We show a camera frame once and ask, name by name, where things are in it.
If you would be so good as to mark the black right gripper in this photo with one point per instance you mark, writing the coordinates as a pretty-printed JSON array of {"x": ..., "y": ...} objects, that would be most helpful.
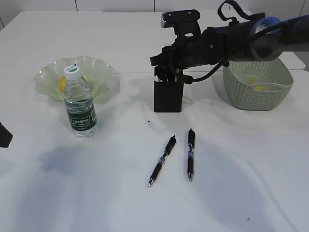
[{"x": 184, "y": 53}]

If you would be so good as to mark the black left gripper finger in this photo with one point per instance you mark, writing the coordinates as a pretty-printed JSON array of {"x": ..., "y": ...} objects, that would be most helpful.
[{"x": 5, "y": 136}]

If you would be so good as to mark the black pen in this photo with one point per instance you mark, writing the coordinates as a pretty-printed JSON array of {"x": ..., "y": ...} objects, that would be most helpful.
[
  {"x": 171, "y": 143},
  {"x": 162, "y": 73},
  {"x": 190, "y": 161}
]

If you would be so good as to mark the yellow waste paper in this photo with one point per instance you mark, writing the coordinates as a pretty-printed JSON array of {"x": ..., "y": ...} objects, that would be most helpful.
[{"x": 256, "y": 83}]

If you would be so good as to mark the yellow pear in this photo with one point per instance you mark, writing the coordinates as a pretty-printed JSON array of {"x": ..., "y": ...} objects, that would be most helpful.
[{"x": 63, "y": 81}]

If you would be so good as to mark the clear water bottle green label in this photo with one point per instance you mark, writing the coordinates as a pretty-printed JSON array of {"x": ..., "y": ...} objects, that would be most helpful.
[{"x": 78, "y": 100}]

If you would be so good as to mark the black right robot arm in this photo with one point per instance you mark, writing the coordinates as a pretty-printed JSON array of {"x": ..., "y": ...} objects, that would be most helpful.
[{"x": 261, "y": 40}]

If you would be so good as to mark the black square pen holder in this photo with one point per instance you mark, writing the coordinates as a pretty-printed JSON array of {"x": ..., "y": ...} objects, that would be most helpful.
[{"x": 168, "y": 96}]

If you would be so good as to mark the green woven plastic basket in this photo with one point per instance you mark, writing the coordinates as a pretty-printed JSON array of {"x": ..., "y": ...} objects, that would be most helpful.
[{"x": 274, "y": 75}]

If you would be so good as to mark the green wavy glass plate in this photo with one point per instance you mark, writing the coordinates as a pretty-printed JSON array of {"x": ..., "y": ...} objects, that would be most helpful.
[{"x": 97, "y": 72}]

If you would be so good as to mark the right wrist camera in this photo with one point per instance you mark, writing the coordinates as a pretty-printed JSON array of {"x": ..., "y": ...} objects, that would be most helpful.
[{"x": 183, "y": 22}]

